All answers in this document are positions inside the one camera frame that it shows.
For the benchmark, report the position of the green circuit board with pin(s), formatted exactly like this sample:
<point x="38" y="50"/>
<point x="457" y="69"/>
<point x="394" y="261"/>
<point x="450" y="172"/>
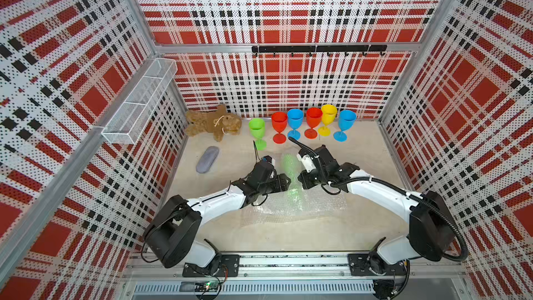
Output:
<point x="206" y="287"/>

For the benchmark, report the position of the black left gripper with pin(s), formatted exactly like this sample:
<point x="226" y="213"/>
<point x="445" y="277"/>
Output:
<point x="281" y="184"/>

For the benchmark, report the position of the black wall hook rail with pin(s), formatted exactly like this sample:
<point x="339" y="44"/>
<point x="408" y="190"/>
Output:
<point x="315" y="49"/>

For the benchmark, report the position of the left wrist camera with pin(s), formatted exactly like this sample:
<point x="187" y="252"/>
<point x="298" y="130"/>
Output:
<point x="270" y="160"/>

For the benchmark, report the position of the pink red glass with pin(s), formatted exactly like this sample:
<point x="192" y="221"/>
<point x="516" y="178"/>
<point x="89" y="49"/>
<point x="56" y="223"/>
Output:
<point x="279" y="123"/>

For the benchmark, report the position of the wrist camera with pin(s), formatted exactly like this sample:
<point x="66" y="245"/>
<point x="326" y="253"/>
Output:
<point x="308" y="162"/>
<point x="270" y="160"/>

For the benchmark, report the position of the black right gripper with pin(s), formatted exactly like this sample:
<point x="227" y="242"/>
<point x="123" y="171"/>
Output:
<point x="303" y="178"/>

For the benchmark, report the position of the blue wine glass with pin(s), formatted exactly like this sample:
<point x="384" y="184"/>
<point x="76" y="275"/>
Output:
<point x="295" y="120"/>

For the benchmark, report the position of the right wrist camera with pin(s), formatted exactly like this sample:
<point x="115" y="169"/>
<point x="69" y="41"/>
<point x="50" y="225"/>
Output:
<point x="308" y="162"/>

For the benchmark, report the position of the light blue glass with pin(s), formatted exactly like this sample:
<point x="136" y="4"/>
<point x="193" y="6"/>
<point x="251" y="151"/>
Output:
<point x="346" y="121"/>

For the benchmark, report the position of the pale green glass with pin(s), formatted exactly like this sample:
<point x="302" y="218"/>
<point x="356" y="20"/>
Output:
<point x="292" y="169"/>

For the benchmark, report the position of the white wire mesh shelf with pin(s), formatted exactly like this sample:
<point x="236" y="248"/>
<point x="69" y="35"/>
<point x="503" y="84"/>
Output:
<point x="130" y="120"/>

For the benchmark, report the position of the red wine glass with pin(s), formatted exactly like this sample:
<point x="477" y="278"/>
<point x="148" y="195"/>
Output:
<point x="313" y="119"/>

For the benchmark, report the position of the bright green glass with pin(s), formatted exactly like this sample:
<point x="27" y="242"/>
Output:
<point x="257" y="129"/>

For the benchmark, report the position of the yellow glass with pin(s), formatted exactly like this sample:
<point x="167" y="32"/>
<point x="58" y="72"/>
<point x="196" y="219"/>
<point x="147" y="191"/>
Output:
<point x="329" y="113"/>

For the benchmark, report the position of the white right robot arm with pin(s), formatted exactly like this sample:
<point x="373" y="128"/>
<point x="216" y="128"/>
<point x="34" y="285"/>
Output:
<point x="432" y="231"/>

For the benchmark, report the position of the brown teddy bear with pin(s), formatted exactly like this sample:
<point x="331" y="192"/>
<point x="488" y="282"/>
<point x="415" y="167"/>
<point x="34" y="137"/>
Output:
<point x="220" y="123"/>

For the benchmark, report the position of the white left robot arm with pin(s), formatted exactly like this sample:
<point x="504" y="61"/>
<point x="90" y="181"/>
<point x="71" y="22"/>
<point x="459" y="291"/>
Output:
<point x="171" y="235"/>

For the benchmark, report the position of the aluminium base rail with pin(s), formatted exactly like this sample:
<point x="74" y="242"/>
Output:
<point x="305" y="265"/>

